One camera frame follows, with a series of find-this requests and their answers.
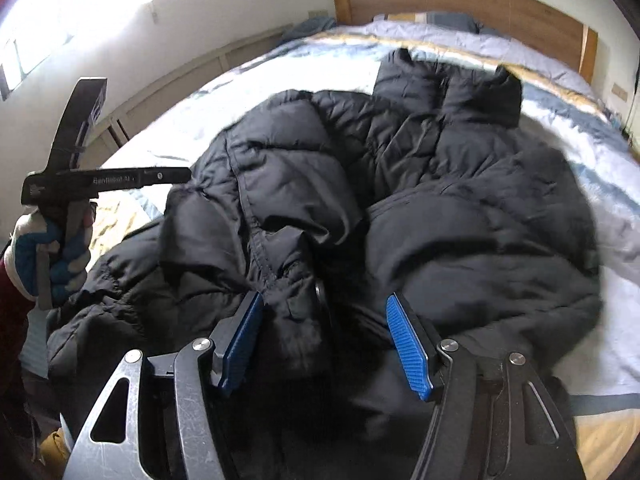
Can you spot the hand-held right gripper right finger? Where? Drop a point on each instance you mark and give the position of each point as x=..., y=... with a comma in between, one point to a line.
x=407, y=345

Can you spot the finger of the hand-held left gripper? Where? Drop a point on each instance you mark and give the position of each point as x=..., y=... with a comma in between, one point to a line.
x=165, y=176

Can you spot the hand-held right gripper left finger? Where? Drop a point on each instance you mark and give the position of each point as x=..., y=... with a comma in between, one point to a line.
x=242, y=345

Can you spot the black puffer jacket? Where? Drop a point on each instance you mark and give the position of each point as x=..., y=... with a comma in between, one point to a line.
x=450, y=220

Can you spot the person's left forearm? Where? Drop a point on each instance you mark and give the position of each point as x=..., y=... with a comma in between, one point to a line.
x=12, y=290

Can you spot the person's left hand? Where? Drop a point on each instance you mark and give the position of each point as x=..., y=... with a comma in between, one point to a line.
x=60, y=260

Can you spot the beige bedside ledge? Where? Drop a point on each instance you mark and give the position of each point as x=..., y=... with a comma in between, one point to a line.
x=200, y=70

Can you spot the bright window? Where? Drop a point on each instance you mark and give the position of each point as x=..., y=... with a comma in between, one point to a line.
x=65, y=5

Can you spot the blue crumpled cloth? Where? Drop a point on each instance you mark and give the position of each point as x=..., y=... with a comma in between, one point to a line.
x=310, y=27

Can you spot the yellow cloth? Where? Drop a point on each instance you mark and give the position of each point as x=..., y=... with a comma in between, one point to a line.
x=55, y=455

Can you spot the bed with striped duvet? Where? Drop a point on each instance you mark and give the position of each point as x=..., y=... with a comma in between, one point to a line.
x=600, y=200

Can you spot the blue pillow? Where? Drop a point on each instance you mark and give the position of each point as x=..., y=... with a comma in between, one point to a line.
x=430, y=16
x=482, y=25

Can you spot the wooden headboard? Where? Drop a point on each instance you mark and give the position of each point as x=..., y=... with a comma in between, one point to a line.
x=450, y=5

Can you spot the beige wall socket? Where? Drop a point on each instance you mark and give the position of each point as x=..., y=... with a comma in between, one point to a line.
x=316, y=13
x=620, y=92

